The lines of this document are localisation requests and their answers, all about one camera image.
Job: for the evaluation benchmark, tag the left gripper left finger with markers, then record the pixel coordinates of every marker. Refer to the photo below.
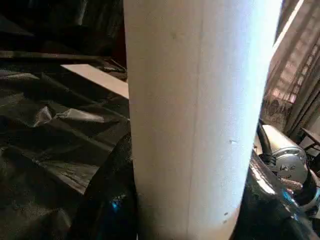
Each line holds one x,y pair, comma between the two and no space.
107,200

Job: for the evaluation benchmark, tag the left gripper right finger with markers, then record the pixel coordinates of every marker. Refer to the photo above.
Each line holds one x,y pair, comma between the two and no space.
270,215

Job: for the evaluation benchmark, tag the white plastic table leg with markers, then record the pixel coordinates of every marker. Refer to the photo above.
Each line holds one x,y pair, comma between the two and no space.
195,100

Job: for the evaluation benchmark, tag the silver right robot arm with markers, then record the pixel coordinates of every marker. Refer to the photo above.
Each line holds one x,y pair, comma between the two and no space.
287,155

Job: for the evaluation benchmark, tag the white paper sheet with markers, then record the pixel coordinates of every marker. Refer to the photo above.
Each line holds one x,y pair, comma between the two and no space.
100,77

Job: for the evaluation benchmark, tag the sheer window curtain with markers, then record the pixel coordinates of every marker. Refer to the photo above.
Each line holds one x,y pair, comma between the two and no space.
295,62

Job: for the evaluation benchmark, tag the long black rod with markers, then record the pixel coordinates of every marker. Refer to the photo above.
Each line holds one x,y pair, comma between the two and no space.
50,56

